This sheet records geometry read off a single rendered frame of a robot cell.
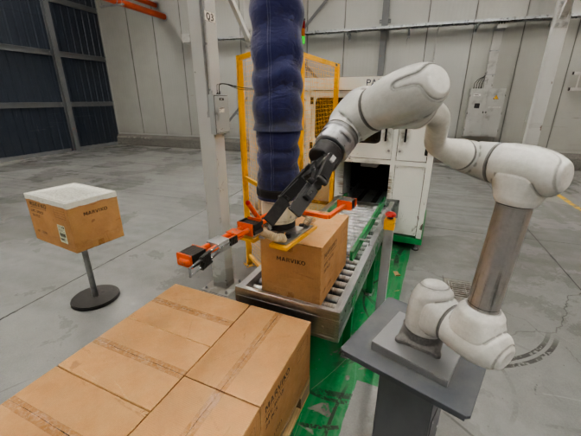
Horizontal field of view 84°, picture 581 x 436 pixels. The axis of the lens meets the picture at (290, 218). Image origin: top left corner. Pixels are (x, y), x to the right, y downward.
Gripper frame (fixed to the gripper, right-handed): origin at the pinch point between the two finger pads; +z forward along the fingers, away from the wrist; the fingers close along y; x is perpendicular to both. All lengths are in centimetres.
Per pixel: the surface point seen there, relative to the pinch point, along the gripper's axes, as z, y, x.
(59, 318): 92, -276, -36
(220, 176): -73, -205, -14
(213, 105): -101, -172, -53
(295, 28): -84, -44, -32
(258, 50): -70, -53, -37
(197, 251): 9, -59, -3
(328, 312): -15, -101, 80
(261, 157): -46, -75, -7
